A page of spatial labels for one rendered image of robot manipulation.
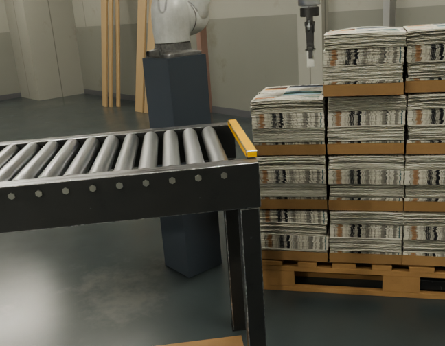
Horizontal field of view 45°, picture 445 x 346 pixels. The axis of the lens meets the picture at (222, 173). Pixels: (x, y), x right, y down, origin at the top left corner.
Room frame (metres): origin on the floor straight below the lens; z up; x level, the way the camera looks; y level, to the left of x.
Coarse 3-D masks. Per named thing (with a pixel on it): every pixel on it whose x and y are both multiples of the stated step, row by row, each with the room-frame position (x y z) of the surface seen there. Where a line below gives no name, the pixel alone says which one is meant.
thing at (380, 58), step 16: (336, 32) 2.03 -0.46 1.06; (352, 32) 1.98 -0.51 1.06; (368, 32) 1.95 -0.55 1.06; (384, 32) 1.93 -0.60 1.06; (400, 32) 1.92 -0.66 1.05; (336, 48) 1.98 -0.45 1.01; (352, 48) 1.96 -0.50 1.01; (368, 48) 1.95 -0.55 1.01; (384, 48) 1.94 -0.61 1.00; (400, 48) 1.92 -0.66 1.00; (336, 64) 1.98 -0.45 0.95; (352, 64) 1.97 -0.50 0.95; (368, 64) 1.96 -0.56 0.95; (384, 64) 1.94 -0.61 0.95; (400, 64) 1.92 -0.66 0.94; (336, 80) 1.98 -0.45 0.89; (352, 80) 1.97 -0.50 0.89; (368, 80) 1.95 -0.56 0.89; (384, 80) 1.93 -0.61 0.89; (400, 80) 1.92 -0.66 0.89; (336, 96) 2.00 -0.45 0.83
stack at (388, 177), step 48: (288, 96) 2.11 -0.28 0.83; (384, 96) 1.95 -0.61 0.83; (432, 96) 1.91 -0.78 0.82; (288, 144) 2.05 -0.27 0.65; (288, 192) 2.05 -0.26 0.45; (336, 192) 2.00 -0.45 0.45; (384, 192) 1.96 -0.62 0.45; (432, 192) 1.91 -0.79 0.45; (288, 240) 2.05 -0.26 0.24; (336, 240) 2.00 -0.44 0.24; (384, 240) 1.95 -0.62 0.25; (432, 240) 1.91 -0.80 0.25; (288, 288) 2.05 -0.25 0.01; (336, 288) 2.00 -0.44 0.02; (384, 288) 1.95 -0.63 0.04
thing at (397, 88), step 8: (328, 88) 1.98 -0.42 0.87; (336, 88) 1.98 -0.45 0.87; (344, 88) 1.97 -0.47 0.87; (352, 88) 1.96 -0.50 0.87; (360, 88) 1.95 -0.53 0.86; (368, 88) 1.94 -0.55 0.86; (376, 88) 1.94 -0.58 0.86; (384, 88) 1.93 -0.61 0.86; (392, 88) 1.92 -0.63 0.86; (400, 88) 1.91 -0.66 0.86; (328, 96) 1.99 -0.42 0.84
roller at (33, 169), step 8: (48, 144) 1.68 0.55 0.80; (56, 144) 1.71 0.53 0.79; (40, 152) 1.57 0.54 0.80; (48, 152) 1.59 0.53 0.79; (56, 152) 1.67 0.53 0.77; (32, 160) 1.48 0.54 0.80; (40, 160) 1.50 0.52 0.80; (48, 160) 1.55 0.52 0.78; (24, 168) 1.40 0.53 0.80; (32, 168) 1.41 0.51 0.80; (40, 168) 1.45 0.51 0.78; (16, 176) 1.32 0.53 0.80; (24, 176) 1.33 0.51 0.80; (32, 176) 1.36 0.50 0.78
